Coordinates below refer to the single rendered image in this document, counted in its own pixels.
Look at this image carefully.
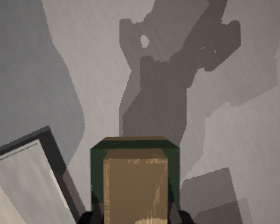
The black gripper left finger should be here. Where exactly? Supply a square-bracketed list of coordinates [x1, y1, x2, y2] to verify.
[78, 203, 105, 224]

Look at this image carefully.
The tan and green coffee pack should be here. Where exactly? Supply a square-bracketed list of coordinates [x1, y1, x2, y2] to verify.
[90, 136, 180, 224]

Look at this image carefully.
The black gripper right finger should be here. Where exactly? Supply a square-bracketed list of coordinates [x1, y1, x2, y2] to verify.
[167, 202, 196, 224]

